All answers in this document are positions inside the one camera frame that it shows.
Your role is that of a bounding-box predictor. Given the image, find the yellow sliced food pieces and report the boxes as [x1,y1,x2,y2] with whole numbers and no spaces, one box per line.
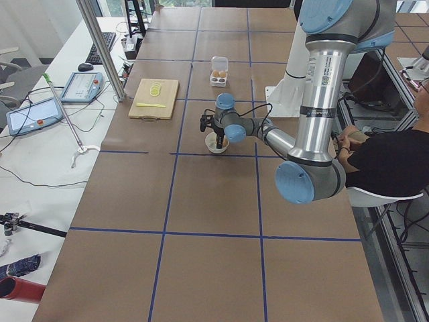
[149,82,162,97]

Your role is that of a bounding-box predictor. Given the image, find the grabber stick tool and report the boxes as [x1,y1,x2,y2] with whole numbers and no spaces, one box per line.
[43,73,101,168]

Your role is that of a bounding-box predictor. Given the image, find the teach pendant near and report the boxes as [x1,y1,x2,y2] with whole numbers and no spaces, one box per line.
[6,98,64,136]

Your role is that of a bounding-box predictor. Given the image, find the teach pendant far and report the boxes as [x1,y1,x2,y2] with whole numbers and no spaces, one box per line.
[60,72,104,105]

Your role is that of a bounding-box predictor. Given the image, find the yellow plastic knife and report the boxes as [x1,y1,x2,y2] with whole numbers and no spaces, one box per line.
[135,103,166,108]

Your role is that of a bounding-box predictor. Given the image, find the white chair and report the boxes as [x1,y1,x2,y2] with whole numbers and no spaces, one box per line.
[345,186,425,241]

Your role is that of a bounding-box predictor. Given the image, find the teach pendant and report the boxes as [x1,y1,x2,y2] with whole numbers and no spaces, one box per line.
[6,98,64,136]
[60,72,104,105]

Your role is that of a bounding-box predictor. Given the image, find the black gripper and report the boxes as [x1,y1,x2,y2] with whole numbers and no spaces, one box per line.
[200,109,225,149]

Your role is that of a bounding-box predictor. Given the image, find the red cylinder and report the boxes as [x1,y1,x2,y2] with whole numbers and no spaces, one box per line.
[1,276,46,304]

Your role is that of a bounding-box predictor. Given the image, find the clear plastic egg box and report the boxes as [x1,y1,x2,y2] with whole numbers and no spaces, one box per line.
[210,56,229,87]

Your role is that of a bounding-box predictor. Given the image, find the black keyboard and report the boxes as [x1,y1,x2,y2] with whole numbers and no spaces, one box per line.
[84,32,117,65]

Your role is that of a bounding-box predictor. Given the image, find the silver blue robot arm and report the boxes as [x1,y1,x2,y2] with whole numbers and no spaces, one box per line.
[200,1,396,204]

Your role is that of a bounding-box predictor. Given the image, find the aluminium frame post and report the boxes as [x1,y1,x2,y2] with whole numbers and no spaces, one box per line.
[76,0,126,102]

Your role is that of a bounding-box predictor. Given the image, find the wooden cutting board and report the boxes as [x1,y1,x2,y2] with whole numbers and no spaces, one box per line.
[128,78,179,119]

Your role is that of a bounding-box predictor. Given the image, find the black tripod tool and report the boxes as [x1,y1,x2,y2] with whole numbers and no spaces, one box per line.
[1,213,67,237]

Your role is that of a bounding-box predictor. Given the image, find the white bowl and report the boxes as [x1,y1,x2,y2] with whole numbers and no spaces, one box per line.
[205,131,229,154]

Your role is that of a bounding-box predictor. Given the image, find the blue patterned cloth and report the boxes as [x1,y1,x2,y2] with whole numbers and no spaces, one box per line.
[1,254,41,279]

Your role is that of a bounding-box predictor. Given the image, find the seated person black shirt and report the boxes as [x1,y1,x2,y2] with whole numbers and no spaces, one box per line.
[338,78,428,197]

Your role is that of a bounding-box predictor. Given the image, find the black computer mouse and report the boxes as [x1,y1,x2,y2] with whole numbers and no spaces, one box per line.
[78,62,94,72]

